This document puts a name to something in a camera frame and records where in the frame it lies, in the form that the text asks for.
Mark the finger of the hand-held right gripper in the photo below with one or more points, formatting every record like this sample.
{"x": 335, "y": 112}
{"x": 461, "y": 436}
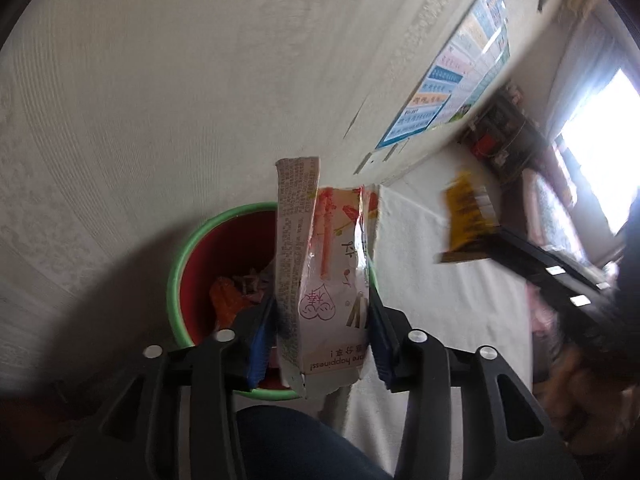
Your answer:
{"x": 545, "y": 265}

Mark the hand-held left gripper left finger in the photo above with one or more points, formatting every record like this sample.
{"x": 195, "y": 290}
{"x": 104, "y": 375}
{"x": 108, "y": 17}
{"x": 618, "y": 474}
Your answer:
{"x": 260, "y": 355}

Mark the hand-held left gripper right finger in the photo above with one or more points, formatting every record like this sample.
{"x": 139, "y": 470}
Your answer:
{"x": 382, "y": 350}

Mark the orange snack wrapper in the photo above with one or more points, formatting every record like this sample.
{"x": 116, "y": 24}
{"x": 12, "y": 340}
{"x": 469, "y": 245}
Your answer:
{"x": 225, "y": 302}

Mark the yellow white carton box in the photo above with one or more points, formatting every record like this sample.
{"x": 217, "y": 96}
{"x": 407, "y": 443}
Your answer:
{"x": 465, "y": 220}

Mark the white snack packet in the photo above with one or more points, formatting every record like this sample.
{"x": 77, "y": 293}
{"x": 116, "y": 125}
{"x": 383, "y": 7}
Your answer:
{"x": 325, "y": 270}

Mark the green red plastic basin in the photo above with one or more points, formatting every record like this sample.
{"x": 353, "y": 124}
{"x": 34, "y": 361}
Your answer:
{"x": 225, "y": 250}

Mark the pink blanket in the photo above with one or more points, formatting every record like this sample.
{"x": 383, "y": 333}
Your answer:
{"x": 542, "y": 315}

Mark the plaid patchwork quilt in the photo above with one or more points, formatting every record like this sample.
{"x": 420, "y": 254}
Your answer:
{"x": 550, "y": 210}

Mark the white towel table cover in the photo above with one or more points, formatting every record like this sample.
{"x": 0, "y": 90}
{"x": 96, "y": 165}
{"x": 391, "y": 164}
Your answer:
{"x": 440, "y": 310}

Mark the person's left leg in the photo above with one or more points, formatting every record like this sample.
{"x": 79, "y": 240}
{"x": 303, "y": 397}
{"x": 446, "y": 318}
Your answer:
{"x": 300, "y": 450}

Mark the wooden chair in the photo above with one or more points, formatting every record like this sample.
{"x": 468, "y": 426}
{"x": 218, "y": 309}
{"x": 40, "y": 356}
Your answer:
{"x": 570, "y": 370}

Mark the dark metal shelf rack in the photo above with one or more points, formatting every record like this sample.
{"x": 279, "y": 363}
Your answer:
{"x": 520, "y": 150}

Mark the bright window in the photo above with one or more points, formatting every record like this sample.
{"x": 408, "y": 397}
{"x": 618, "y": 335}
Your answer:
{"x": 605, "y": 160}

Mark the red bag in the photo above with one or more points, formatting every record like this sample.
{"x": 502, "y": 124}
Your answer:
{"x": 485, "y": 146}

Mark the light curtain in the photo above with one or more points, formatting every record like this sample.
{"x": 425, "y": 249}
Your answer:
{"x": 580, "y": 60}

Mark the blue green wall poster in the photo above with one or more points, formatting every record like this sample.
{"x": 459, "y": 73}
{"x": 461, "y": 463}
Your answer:
{"x": 464, "y": 109}

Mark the blue letter wall poster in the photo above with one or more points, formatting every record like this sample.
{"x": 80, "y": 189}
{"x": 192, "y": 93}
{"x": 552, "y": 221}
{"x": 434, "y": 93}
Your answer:
{"x": 420, "y": 115}

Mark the white chart wall poster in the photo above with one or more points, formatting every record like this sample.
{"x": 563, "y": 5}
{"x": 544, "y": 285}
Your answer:
{"x": 482, "y": 80}

